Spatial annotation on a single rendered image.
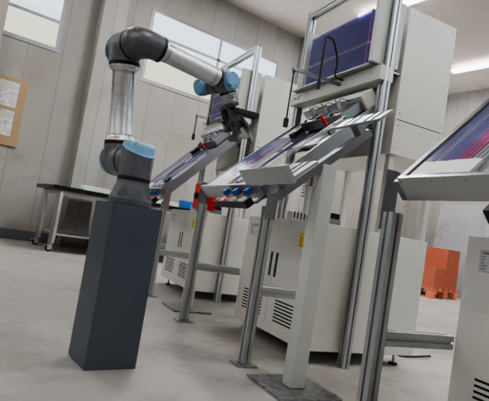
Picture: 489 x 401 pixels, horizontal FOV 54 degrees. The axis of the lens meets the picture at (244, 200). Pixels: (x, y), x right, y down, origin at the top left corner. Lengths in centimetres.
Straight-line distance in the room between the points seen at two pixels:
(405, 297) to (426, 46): 123
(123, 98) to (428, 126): 149
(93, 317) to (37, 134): 489
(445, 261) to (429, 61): 599
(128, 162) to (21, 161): 469
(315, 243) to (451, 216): 807
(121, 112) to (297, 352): 108
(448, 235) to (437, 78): 716
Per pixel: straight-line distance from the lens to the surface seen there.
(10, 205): 634
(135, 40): 182
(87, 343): 170
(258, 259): 194
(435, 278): 798
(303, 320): 176
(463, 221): 960
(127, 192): 169
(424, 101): 257
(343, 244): 221
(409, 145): 247
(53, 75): 656
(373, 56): 237
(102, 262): 165
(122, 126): 185
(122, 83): 188
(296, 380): 181
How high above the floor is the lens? 52
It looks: 4 degrees up
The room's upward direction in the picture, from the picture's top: 9 degrees clockwise
